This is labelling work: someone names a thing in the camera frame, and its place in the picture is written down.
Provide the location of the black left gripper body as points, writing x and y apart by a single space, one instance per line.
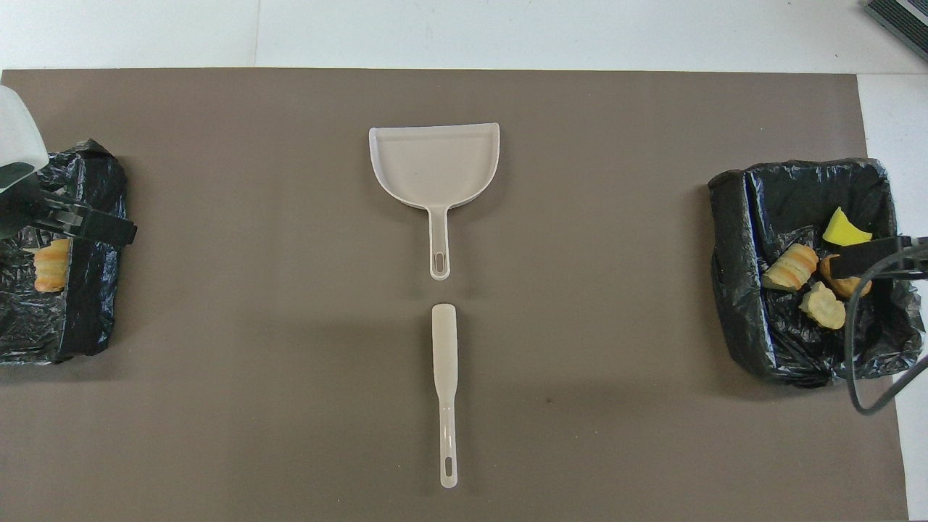
29 210

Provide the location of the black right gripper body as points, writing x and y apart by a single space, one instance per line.
915 257

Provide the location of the yellow sponge piece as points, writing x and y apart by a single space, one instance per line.
844 232

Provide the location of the brown bread loaf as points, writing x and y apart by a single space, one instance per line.
844 286

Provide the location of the pale food piece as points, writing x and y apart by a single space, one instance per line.
51 267

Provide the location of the pale lumpy bread piece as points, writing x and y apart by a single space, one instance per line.
823 307

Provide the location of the pale striped bread piece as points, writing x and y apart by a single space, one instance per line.
790 268

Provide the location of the beige plastic dustpan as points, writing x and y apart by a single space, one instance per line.
435 163

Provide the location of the beige hand brush black bristles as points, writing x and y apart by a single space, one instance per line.
444 362

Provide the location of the bin lined with black bag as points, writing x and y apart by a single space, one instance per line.
87 304
768 341

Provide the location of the brown table mat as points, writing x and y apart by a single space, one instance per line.
217 435

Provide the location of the dark grey ribbed panel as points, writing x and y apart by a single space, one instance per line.
906 18

